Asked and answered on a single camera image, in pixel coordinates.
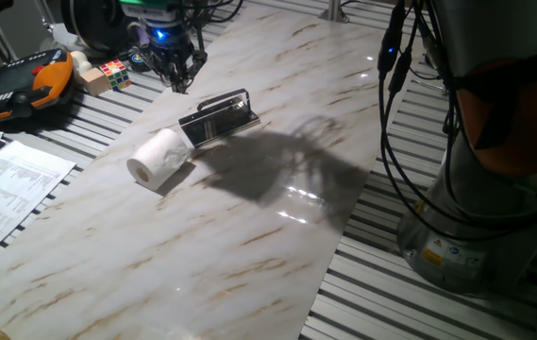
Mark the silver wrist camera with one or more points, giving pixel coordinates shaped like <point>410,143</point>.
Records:
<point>147,13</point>

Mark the plain wooden cube block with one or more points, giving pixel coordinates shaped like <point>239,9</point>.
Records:
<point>94,81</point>

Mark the small white figurine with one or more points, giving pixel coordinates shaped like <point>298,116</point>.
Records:
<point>79,60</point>

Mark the marble pattern board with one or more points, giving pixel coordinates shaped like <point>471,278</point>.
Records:
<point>202,236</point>

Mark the large black filament spool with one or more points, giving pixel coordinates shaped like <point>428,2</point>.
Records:
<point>93,23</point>

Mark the colourful puzzle cube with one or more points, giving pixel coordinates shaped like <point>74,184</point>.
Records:
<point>115,74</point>

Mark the green wrist flange adapter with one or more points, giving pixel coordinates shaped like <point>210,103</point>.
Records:
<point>147,2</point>

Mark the round black disc blue print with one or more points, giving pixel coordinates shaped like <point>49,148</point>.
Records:
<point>136,60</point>

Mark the aluminium frame post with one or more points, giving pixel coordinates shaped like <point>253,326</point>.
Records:
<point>334,9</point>

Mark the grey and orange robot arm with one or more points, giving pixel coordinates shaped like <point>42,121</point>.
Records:
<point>494,28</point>

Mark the white toilet paper roll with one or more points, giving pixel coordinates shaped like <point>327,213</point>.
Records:
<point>159,158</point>

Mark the printed paper sheet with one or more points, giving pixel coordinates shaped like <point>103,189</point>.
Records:
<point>8,193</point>

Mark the black and orange teach pendant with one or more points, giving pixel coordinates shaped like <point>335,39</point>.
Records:
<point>13,90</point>

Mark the pale purple bag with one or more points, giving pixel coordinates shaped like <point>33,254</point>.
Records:
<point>141,35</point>

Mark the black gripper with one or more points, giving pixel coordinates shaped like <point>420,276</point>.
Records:
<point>166,42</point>

